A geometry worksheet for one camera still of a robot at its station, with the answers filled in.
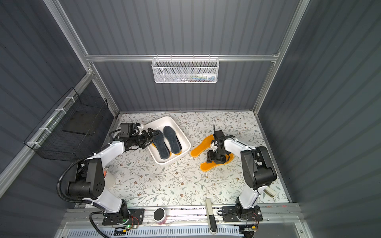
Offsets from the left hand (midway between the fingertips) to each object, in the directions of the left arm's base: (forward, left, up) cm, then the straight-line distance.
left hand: (157, 137), depth 90 cm
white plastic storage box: (+18, +3, -9) cm, 20 cm away
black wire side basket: (-5, +41, +16) cm, 44 cm away
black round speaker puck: (-40, -6, -7) cm, 41 cm away
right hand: (-11, -34, -11) cm, 38 cm away
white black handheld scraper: (-45, -31, -8) cm, 55 cm away
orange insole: (+1, +5, -10) cm, 11 cm away
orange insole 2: (-13, -30, -12) cm, 35 cm away
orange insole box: (-5, -13, -10) cm, 17 cm away
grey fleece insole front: (+3, +1, -10) cm, 10 cm away
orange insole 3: (+3, -30, -12) cm, 32 cm away
